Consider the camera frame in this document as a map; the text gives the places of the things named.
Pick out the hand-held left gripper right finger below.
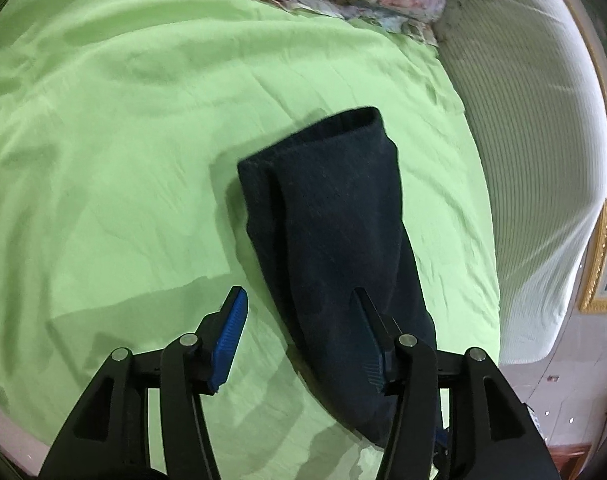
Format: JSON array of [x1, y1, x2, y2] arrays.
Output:
[[351, 287, 559, 480]]

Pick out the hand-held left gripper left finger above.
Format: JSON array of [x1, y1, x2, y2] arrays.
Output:
[[38, 286, 249, 480]]

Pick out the dark navy pants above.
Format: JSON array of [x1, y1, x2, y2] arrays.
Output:
[[236, 106, 451, 448]]

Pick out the green bed sheet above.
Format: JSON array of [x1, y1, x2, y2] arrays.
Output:
[[0, 0, 501, 480]]

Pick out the wooden furniture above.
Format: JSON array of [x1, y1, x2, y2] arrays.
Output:
[[546, 442, 594, 480]]

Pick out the striped white padded headboard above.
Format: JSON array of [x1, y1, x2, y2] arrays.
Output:
[[433, 0, 607, 366]]

